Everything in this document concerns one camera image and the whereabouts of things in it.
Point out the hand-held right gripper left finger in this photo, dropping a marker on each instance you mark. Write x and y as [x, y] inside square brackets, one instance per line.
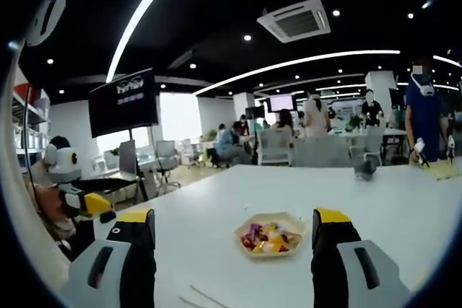
[137, 250]

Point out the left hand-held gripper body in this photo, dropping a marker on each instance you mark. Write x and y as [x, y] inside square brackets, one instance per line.
[63, 163]

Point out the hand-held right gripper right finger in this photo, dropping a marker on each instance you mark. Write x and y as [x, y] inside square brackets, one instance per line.
[332, 250]

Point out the cream hexagonal container tray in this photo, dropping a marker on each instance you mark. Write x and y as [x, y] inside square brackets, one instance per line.
[272, 254]

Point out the yellow pastry snack packet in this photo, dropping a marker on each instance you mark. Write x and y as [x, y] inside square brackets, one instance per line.
[274, 232]
[267, 246]

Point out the computer monitor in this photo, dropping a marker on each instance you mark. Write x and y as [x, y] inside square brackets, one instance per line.
[127, 156]

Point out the storage shelf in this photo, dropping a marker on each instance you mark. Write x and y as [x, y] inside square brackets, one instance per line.
[38, 106]

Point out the grey office chair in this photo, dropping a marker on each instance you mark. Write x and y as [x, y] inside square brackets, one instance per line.
[166, 153]

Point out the large black display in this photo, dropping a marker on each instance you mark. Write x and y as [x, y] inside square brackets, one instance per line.
[122, 106]

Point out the crumpled grey plastic bag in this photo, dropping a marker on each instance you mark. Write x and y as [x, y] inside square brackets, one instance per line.
[366, 172]

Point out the white mesh office chair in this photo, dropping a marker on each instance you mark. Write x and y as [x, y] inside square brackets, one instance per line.
[274, 145]
[321, 153]

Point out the green potted plant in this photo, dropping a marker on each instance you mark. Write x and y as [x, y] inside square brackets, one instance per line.
[353, 123]

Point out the yellow-green cloth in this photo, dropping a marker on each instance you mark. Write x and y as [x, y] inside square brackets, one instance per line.
[445, 171]

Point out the white worn device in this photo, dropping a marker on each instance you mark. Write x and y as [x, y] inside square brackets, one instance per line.
[57, 16]

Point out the curved ceiling light strip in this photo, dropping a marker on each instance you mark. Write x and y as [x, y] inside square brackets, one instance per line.
[307, 58]

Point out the group of round ceiling downlights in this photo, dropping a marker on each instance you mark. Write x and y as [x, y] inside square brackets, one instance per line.
[247, 37]

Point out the ceiling air conditioner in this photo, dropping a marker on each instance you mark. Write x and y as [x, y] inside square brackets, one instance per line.
[294, 21]

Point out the wall display screen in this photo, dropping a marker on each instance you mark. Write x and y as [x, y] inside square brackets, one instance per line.
[281, 102]

